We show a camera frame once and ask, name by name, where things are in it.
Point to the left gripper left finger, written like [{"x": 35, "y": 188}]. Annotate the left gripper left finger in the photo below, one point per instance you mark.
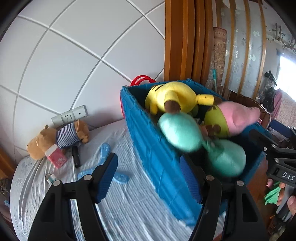
[{"x": 54, "y": 219}]

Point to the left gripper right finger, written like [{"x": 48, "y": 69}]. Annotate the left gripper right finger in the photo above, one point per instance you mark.
[{"x": 242, "y": 221}]

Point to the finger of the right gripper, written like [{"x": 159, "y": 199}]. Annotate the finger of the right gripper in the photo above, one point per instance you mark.
[{"x": 261, "y": 141}]

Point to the pink star plush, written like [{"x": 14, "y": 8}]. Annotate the pink star plush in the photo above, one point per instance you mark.
[{"x": 228, "y": 119}]

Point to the blue plastic boomerang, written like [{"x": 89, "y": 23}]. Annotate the blue plastic boomerang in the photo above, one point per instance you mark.
[{"x": 101, "y": 157}]

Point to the yellow striped tiger plush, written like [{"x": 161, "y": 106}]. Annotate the yellow striped tiger plush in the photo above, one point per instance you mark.
[{"x": 175, "y": 97}]

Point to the person right hand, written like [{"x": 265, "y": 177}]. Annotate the person right hand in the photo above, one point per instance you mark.
[{"x": 285, "y": 196}]

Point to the teal plush toy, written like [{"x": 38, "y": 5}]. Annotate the teal plush toy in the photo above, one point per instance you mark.
[{"x": 226, "y": 158}]

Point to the small teal white box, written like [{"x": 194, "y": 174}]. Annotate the small teal white box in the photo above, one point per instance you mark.
[{"x": 50, "y": 178}]

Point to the pink tissue pack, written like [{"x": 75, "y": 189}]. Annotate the pink tissue pack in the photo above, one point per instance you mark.
[{"x": 56, "y": 156}]

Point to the rolled patterned carpet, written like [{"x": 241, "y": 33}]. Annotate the rolled patterned carpet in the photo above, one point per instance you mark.
[{"x": 217, "y": 61}]

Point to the blue striped bed sheet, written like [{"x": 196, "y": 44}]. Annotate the blue striped bed sheet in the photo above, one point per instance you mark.
[{"x": 129, "y": 207}]

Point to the brown bear plush striped shirt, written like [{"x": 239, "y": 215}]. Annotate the brown bear plush striped shirt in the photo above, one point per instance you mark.
[{"x": 67, "y": 136}]

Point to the blue plastic storage crate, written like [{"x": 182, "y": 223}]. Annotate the blue plastic storage crate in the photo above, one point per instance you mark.
[{"x": 161, "y": 160}]

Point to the wooden glass partition screen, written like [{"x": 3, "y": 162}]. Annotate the wooden glass partition screen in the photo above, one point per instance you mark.
[{"x": 245, "y": 53}]

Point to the red plastic toy case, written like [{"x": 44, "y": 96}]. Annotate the red plastic toy case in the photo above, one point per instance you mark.
[{"x": 135, "y": 82}]

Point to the grey wall socket panel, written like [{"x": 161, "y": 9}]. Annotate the grey wall socket panel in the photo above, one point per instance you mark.
[{"x": 70, "y": 116}]

